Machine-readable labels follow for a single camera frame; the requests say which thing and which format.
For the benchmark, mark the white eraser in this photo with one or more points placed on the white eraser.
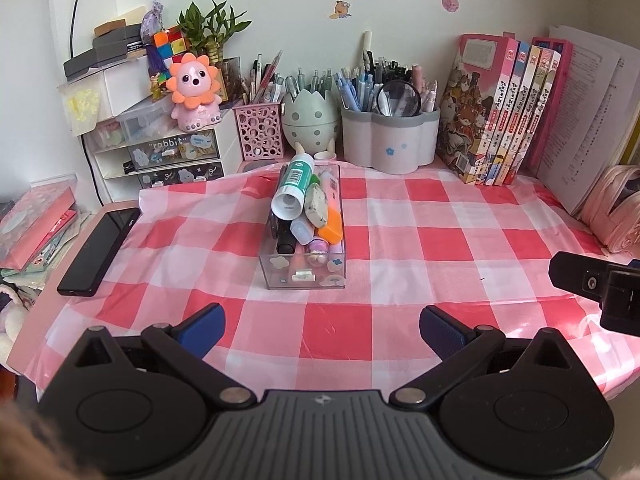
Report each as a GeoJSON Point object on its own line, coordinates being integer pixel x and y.
{"type": "Point", "coordinates": [316, 205]}

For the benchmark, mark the glass plant vase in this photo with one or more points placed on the glass plant vase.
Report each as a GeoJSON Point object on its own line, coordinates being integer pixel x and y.
{"type": "Point", "coordinates": [231, 80]}

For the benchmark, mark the orange highlighter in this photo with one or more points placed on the orange highlighter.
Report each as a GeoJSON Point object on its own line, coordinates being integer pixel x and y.
{"type": "Point", "coordinates": [331, 227]}

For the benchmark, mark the purple cartoon pen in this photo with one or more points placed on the purple cartoon pen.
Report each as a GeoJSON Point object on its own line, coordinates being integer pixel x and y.
{"type": "Point", "coordinates": [318, 249]}

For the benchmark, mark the green marker pen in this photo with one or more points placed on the green marker pen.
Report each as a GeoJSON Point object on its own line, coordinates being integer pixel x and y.
{"type": "Point", "coordinates": [316, 181]}

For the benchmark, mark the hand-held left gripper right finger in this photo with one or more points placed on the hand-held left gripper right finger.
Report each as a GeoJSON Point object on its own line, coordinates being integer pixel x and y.
{"type": "Point", "coordinates": [442, 332]}

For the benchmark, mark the white desktop drawer organizer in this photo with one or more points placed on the white desktop drawer organizer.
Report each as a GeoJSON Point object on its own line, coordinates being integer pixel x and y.
{"type": "Point", "coordinates": [227, 145]}

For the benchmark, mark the black smartphone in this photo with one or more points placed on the black smartphone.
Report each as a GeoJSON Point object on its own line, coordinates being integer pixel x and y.
{"type": "Point", "coordinates": [97, 252]}

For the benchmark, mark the white plush toy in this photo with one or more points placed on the white plush toy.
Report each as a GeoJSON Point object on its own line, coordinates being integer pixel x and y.
{"type": "Point", "coordinates": [12, 320]}

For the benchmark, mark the green bamboo plant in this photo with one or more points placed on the green bamboo plant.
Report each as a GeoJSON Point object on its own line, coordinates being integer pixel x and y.
{"type": "Point", "coordinates": [215, 25]}

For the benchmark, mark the open white paper book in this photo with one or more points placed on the open white paper book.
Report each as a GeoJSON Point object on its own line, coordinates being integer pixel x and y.
{"type": "Point", "coordinates": [590, 110]}

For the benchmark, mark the white green glue stick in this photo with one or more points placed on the white green glue stick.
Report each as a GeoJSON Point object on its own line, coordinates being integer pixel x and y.
{"type": "Point", "coordinates": [295, 185]}

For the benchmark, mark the black cap marker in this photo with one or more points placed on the black cap marker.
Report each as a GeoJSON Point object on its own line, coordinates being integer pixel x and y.
{"type": "Point", "coordinates": [286, 242]}

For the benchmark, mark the clear plastic drawer box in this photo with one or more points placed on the clear plastic drawer box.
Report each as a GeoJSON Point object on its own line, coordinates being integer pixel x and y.
{"type": "Point", "coordinates": [142, 117]}

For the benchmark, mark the clear plastic storage box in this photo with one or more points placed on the clear plastic storage box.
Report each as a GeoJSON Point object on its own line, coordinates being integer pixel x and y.
{"type": "Point", "coordinates": [300, 280]}

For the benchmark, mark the black magnifying glass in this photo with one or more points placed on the black magnifying glass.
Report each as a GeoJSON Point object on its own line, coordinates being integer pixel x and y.
{"type": "Point", "coordinates": [398, 97]}

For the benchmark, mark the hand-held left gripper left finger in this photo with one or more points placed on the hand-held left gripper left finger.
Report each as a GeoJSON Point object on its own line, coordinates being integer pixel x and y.
{"type": "Point", "coordinates": [200, 327]}

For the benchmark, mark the bundle of assorted pens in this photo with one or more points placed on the bundle of assorted pens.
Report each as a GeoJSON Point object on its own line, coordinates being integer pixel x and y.
{"type": "Point", "coordinates": [312, 85]}
{"type": "Point", "coordinates": [360, 85]}
{"type": "Point", "coordinates": [265, 82]}

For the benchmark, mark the pink gift box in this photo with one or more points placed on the pink gift box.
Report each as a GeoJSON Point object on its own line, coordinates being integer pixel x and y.
{"type": "Point", "coordinates": [35, 220]}

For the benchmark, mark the pink perforated pen holder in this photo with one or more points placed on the pink perforated pen holder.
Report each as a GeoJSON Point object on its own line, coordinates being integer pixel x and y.
{"type": "Point", "coordinates": [257, 132]}

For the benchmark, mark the egg-shaped pen holder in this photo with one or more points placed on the egg-shaped pen holder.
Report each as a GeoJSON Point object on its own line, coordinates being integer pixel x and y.
{"type": "Point", "coordinates": [310, 125]}

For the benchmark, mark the pink lion toy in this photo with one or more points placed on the pink lion toy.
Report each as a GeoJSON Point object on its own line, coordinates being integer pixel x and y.
{"type": "Point", "coordinates": [192, 90]}

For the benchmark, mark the grey flower-shaped pen holder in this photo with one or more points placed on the grey flower-shaped pen holder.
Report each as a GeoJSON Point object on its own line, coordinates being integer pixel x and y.
{"type": "Point", "coordinates": [390, 145]}

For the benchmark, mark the white cardboard box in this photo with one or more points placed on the white cardboard box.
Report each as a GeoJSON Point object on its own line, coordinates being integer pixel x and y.
{"type": "Point", "coordinates": [130, 87]}

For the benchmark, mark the pink round wall sticker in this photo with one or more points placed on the pink round wall sticker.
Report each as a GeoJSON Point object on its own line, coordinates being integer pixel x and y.
{"type": "Point", "coordinates": [450, 2]}

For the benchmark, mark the brown animal wall sticker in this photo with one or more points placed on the brown animal wall sticker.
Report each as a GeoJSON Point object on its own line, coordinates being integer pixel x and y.
{"type": "Point", "coordinates": [341, 9]}

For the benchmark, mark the red white checkered tablecloth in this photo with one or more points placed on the red white checkered tablecloth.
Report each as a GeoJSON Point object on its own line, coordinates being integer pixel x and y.
{"type": "Point", "coordinates": [425, 240]}

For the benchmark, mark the colourful puzzle cube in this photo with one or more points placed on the colourful puzzle cube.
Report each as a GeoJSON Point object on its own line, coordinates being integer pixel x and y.
{"type": "Point", "coordinates": [169, 41]}

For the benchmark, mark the small doll figurine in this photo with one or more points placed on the small doll figurine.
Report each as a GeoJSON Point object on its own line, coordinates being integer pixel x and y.
{"type": "Point", "coordinates": [156, 77]}

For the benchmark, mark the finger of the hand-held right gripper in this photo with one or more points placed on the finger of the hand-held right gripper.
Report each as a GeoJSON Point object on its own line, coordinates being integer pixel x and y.
{"type": "Point", "coordinates": [580, 275]}

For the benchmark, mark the purple hanging charm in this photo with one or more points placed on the purple hanging charm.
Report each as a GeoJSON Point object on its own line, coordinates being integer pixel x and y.
{"type": "Point", "coordinates": [152, 19]}

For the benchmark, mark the clear bag of yellow clips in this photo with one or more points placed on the clear bag of yellow clips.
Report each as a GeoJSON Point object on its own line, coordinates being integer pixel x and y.
{"type": "Point", "coordinates": [82, 107]}

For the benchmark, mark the person's left forearm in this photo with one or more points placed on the person's left forearm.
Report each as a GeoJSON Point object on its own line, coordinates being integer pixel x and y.
{"type": "Point", "coordinates": [25, 447]}

